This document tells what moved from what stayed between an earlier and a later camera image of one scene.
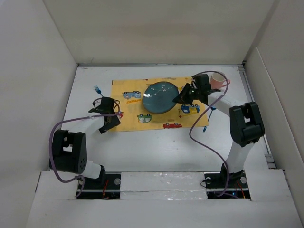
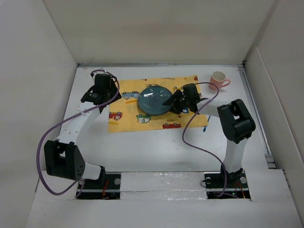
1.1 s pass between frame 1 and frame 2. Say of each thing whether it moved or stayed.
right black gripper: moved
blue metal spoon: stayed
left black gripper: moved
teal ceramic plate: moved
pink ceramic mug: stayed
